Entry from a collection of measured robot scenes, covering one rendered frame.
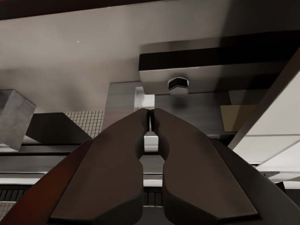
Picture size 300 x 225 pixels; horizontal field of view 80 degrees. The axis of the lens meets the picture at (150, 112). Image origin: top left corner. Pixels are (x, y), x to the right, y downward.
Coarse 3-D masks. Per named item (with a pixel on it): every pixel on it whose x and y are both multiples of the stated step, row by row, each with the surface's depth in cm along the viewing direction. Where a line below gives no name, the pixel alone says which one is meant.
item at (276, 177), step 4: (268, 172) 28; (272, 172) 27; (276, 172) 26; (280, 172) 25; (284, 172) 25; (288, 172) 25; (292, 172) 25; (296, 172) 24; (268, 176) 28; (272, 176) 27; (276, 176) 27; (280, 176) 27; (284, 176) 26; (288, 176) 26; (292, 176) 26; (296, 176) 26; (272, 180) 30; (276, 180) 30; (280, 180) 29; (284, 180) 29; (276, 184) 37; (280, 184) 37; (280, 188) 37; (284, 188) 37; (284, 192) 36
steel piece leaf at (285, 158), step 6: (294, 144) 16; (282, 150) 18; (288, 150) 17; (294, 150) 17; (276, 156) 19; (282, 156) 19; (288, 156) 19; (294, 156) 19; (264, 162) 21; (270, 162) 21; (276, 162) 21; (282, 162) 21; (288, 162) 21; (294, 162) 21
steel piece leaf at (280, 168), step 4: (256, 168) 24; (260, 168) 24; (264, 168) 24; (268, 168) 24; (272, 168) 24; (276, 168) 23; (280, 168) 23; (284, 168) 23; (288, 168) 23; (292, 168) 23; (296, 168) 23
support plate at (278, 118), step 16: (288, 64) 9; (288, 80) 9; (272, 96) 10; (288, 96) 10; (256, 112) 13; (272, 112) 11; (288, 112) 11; (256, 128) 13; (272, 128) 13; (288, 128) 13; (240, 144) 17; (256, 144) 16; (272, 144) 16; (288, 144) 16; (256, 160) 21
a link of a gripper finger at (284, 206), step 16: (224, 144) 8; (224, 160) 7; (240, 160) 7; (240, 176) 7; (256, 176) 7; (256, 192) 6; (272, 192) 6; (256, 208) 6; (272, 208) 6; (288, 208) 6; (224, 224) 5; (240, 224) 5; (256, 224) 5; (272, 224) 5; (288, 224) 5
